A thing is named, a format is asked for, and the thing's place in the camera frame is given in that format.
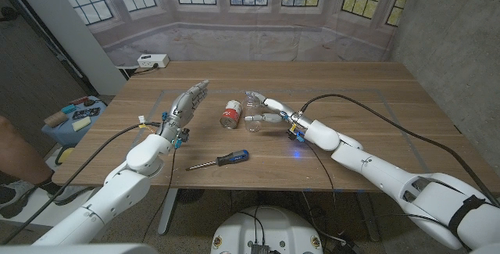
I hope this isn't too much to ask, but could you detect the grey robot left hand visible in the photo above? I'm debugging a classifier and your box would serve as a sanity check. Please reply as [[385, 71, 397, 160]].
[[158, 80, 210, 148]]

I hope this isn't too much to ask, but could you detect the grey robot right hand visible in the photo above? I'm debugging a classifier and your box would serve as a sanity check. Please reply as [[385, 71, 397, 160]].
[[244, 91, 316, 142]]

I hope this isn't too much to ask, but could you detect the clear plastic bottle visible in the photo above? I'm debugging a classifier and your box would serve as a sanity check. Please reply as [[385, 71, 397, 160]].
[[243, 91, 263, 134]]

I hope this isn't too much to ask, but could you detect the red white soup can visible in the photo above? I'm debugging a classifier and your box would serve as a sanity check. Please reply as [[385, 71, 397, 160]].
[[219, 98, 244, 130]]

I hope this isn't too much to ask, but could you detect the white power strip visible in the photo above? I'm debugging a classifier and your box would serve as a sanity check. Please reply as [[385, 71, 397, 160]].
[[137, 53, 170, 70]]

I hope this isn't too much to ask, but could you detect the printed window backdrop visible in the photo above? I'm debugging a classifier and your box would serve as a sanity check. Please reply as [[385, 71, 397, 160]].
[[48, 0, 417, 67]]

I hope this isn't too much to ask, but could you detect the black round floor object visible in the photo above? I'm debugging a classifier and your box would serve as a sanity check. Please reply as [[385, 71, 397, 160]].
[[177, 188, 205, 205]]

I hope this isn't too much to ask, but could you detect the black patterned flat item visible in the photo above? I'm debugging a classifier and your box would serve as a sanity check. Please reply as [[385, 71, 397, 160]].
[[72, 107, 102, 120]]

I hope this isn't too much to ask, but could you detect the yellow sponge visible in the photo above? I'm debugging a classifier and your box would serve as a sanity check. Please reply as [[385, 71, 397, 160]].
[[71, 116, 92, 132]]

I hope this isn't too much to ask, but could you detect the grey metal table leg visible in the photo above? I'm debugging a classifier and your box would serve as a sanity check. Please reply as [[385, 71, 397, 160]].
[[355, 191, 382, 242], [157, 188, 180, 236]]

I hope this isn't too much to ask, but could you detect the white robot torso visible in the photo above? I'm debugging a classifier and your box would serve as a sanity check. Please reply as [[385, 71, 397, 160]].
[[209, 206, 324, 254]]

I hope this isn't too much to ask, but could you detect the blue stool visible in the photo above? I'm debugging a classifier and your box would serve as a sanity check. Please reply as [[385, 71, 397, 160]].
[[41, 96, 109, 148]]

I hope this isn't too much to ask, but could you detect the yellow round floor object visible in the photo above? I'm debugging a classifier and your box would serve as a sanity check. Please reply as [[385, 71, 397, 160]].
[[58, 147, 75, 166]]

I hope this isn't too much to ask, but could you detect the tan brush block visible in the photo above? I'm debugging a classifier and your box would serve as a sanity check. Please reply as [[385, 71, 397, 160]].
[[43, 111, 69, 128]]

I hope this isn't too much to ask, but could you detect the grey black sneaker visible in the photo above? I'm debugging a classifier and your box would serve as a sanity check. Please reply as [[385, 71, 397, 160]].
[[0, 179, 40, 219], [48, 183, 95, 206]]

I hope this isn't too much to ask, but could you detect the person's bare leg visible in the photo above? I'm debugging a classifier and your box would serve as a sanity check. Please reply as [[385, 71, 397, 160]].
[[0, 115, 54, 184]]

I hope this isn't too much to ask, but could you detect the white floor mat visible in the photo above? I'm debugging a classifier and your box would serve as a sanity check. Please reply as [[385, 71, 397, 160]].
[[0, 185, 98, 226]]

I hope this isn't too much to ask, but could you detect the black blue handle screwdriver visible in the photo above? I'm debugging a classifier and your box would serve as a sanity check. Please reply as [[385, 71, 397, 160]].
[[185, 149, 250, 172]]

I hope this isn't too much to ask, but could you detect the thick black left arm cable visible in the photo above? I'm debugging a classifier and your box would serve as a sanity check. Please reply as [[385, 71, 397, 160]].
[[0, 122, 162, 245]]

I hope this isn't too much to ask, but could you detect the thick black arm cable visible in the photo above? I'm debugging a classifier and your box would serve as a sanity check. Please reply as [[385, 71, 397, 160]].
[[298, 93, 500, 208], [0, 122, 162, 245]]

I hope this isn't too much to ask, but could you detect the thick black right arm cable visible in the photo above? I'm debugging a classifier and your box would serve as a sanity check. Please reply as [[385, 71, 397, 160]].
[[298, 93, 500, 208]]

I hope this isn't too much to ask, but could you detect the black door handle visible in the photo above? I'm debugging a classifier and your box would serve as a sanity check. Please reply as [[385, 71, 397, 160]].
[[0, 6, 20, 23]]

